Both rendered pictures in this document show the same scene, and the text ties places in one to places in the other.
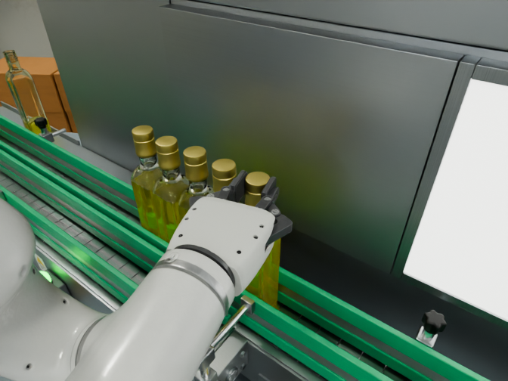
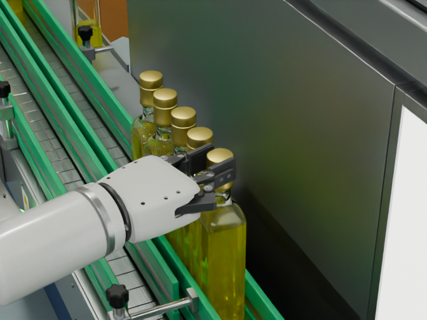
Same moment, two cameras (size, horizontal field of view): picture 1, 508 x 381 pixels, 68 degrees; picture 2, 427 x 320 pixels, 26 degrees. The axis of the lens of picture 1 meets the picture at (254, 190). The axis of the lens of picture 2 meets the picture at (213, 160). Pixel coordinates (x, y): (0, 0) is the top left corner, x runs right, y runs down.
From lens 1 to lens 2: 0.72 m
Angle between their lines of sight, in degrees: 24
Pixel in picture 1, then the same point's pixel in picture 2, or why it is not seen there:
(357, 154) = (339, 160)
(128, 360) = (18, 229)
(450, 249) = (405, 299)
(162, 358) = (39, 239)
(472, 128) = (408, 157)
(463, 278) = not seen: outside the picture
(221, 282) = (111, 216)
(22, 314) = not seen: outside the picture
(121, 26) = not seen: outside the picture
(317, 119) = (312, 111)
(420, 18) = (377, 35)
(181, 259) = (89, 189)
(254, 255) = (156, 211)
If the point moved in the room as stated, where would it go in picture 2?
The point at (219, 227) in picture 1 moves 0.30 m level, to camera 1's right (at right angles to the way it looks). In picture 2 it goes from (142, 181) to (387, 260)
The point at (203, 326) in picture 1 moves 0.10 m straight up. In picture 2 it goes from (81, 238) to (73, 160)
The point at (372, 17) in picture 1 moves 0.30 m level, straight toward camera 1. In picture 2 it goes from (350, 21) to (150, 117)
